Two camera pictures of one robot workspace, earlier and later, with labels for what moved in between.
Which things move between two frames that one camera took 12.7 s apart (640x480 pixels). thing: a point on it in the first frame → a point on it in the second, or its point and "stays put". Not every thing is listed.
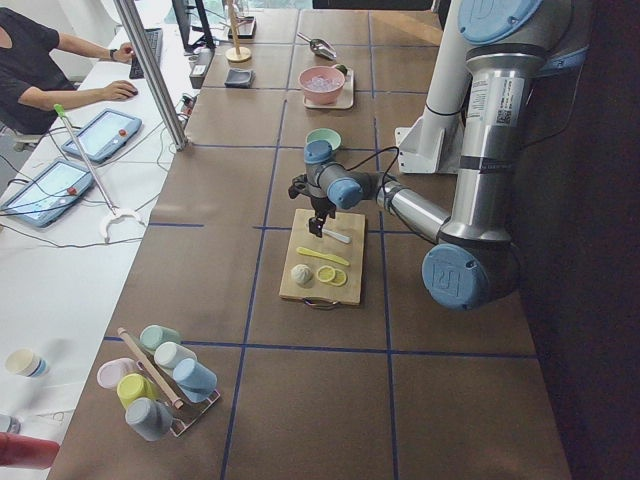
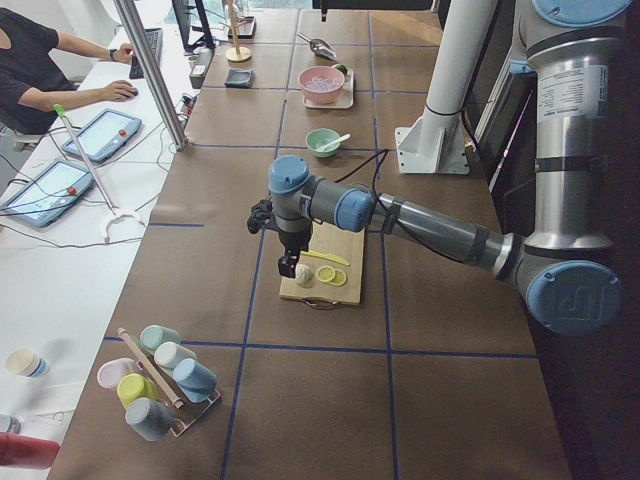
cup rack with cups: x=165 y=390 stays put
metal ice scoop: x=319 y=46 stays put
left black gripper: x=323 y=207 → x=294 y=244
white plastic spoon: x=342 y=237 → x=321 y=147
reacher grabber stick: x=114 y=214 stays put
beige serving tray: x=346 y=99 stays put
